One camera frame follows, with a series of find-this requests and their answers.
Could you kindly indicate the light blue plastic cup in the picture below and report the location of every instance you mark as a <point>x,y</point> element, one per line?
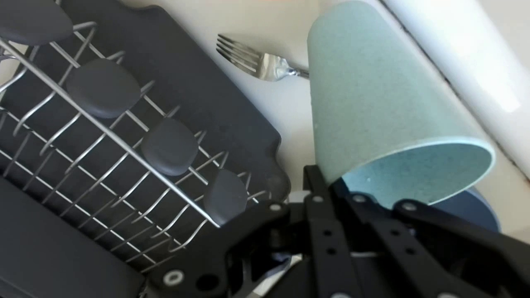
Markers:
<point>385,123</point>

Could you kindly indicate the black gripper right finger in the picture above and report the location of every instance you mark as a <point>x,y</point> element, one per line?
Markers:
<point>433,253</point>

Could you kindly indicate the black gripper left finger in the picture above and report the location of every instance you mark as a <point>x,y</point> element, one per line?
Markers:
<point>334,267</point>

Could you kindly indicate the silver metal fork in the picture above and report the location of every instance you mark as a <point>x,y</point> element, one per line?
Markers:
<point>263,65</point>

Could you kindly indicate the black dish drying rack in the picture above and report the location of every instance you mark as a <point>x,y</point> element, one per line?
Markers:
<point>122,143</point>

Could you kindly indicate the dark blue bowl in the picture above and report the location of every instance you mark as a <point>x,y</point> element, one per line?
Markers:
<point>473,207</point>

